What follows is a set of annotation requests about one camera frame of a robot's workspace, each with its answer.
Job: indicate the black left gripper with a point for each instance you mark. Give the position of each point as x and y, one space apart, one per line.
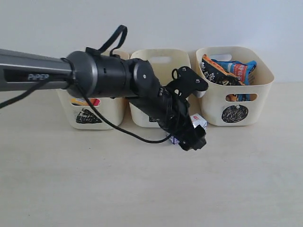
169 107

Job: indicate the blue white milk carton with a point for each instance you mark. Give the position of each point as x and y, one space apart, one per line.
196 120

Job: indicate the orange black noodle bag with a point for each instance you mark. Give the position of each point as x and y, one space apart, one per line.
216 74

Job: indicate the blue snack bag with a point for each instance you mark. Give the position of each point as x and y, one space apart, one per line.
243 71

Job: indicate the pink chips can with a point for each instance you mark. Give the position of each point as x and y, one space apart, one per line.
95 101

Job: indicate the yellow chips can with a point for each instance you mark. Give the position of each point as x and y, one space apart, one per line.
79 102

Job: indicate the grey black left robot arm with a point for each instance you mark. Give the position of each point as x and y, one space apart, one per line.
27 73

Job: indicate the cream bin triangle mark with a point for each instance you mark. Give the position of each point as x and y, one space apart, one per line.
111 111

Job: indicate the cream bin square mark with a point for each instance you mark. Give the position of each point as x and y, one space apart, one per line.
163 61

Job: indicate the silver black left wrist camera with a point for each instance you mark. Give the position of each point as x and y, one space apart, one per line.
186 82

